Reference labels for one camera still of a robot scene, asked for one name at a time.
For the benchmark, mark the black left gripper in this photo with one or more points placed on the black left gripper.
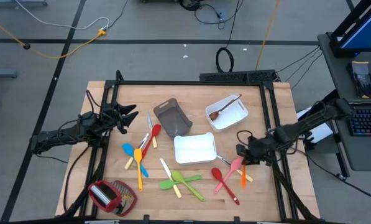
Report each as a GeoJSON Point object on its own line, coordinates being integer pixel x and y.
{"type": "Point", "coordinates": [110, 116]}

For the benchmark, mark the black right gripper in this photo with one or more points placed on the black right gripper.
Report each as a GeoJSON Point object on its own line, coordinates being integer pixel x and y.
{"type": "Point", "coordinates": [256, 149]}

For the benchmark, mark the orange spoon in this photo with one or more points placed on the orange spoon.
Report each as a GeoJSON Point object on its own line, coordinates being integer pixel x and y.
{"type": "Point", "coordinates": [243, 182]}

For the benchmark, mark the pink silicone spatula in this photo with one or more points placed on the pink silicone spatula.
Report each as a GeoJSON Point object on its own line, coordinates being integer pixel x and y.
{"type": "Point", "coordinates": [224, 180]}

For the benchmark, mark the red silicone spatula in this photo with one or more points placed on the red silicone spatula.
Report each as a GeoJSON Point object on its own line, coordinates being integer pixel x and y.
{"type": "Point", "coordinates": [155, 130]}

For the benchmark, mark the red silicone spoon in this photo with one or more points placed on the red silicone spoon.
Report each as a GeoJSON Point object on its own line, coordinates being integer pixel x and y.
{"type": "Point", "coordinates": [217, 173]}

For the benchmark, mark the yellow silicone spatula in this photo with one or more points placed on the yellow silicone spatula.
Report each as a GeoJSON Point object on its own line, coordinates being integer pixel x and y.
{"type": "Point", "coordinates": [138, 155]}

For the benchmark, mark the brown wooden spoon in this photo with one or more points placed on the brown wooden spoon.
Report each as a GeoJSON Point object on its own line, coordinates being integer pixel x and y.
{"type": "Point", "coordinates": [216, 115]}

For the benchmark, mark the light green silicone spoon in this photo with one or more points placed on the light green silicone spoon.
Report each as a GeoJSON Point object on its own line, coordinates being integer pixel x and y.
{"type": "Point", "coordinates": [177, 175]}

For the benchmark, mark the green silicone spatula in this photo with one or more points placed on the green silicone spatula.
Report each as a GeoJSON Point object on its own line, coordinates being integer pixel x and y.
{"type": "Point", "coordinates": [165, 185]}

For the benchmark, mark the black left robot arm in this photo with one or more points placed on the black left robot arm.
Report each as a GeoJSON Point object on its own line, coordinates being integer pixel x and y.
{"type": "Point", "coordinates": [64, 133]}

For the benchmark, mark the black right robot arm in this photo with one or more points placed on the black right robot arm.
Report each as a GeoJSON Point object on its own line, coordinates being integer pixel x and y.
{"type": "Point", "coordinates": [312, 119]}

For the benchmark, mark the grey translucent plastic bin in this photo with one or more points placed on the grey translucent plastic bin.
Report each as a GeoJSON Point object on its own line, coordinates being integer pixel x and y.
{"type": "Point", "coordinates": [172, 119]}

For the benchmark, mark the white box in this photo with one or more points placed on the white box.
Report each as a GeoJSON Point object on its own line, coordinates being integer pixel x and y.
{"type": "Point", "coordinates": [320, 133]}

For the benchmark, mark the red box grater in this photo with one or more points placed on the red box grater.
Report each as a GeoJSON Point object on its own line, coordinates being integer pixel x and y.
{"type": "Point", "coordinates": [104, 196]}

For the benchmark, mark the black perforated power strip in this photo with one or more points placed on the black perforated power strip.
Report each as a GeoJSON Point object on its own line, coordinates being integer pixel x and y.
{"type": "Point", "coordinates": [235, 76]}

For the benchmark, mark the grey computer desk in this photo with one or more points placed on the grey computer desk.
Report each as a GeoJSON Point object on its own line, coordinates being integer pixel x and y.
{"type": "Point", "coordinates": [365, 155]}

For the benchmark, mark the black floor puck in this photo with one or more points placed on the black floor puck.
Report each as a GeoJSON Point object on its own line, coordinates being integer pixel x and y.
{"type": "Point", "coordinates": [26, 46]}

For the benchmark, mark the black backlit keyboard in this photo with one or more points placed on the black backlit keyboard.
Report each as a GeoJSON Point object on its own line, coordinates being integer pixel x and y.
{"type": "Point", "coordinates": [367, 123]}

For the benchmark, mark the black floor device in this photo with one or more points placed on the black floor device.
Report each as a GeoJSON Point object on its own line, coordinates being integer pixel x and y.
{"type": "Point", "coordinates": [189, 4]}

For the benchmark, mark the grey metal stand foot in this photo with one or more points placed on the grey metal stand foot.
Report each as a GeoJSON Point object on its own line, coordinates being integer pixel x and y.
{"type": "Point", "coordinates": [0, 73]}
{"type": "Point", "coordinates": [17, 2]}

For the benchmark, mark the black work gloves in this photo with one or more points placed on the black work gloves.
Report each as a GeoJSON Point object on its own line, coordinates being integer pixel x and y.
{"type": "Point", "coordinates": [360, 79]}

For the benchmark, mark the computer monitor on stand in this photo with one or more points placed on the computer monitor on stand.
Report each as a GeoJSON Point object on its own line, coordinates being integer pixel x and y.
{"type": "Point", "coordinates": [363, 31]}

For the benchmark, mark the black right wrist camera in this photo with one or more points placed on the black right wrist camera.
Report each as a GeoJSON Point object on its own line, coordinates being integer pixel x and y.
{"type": "Point", "coordinates": [241, 150]}

